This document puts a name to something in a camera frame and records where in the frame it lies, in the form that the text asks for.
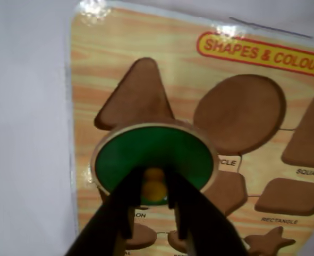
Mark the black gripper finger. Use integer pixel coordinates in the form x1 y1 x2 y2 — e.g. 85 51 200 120
65 165 143 256
165 165 251 256

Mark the green circle piece yellow pin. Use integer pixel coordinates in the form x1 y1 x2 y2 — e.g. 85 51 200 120
91 121 218 207

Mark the wooden shapes puzzle board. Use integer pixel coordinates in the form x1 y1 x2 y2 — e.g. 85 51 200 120
65 0 314 256

